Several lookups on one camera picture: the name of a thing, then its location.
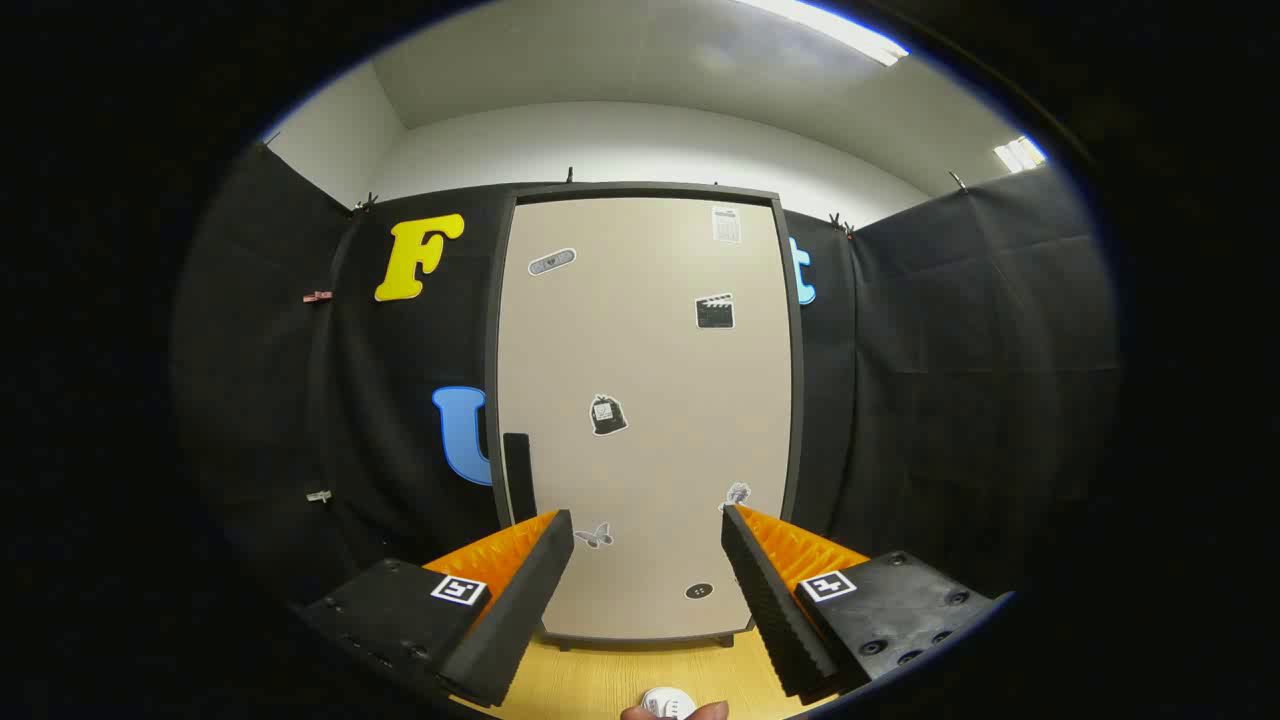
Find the white shoe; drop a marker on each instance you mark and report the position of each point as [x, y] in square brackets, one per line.
[668, 700]

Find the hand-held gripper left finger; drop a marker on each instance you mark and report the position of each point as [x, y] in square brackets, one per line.
[520, 600]

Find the small ceiling light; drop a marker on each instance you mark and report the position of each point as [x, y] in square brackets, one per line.
[1018, 154]

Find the long ceiling light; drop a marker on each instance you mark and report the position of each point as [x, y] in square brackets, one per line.
[830, 28]

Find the grey shoe cabinet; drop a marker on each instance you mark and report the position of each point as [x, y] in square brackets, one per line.
[640, 190]

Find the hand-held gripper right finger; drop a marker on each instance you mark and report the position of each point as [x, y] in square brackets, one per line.
[775, 610]

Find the black backdrop cloth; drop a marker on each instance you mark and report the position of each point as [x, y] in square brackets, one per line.
[950, 350]

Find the beige shoe cabinet door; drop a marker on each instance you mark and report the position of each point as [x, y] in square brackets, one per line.
[650, 350]

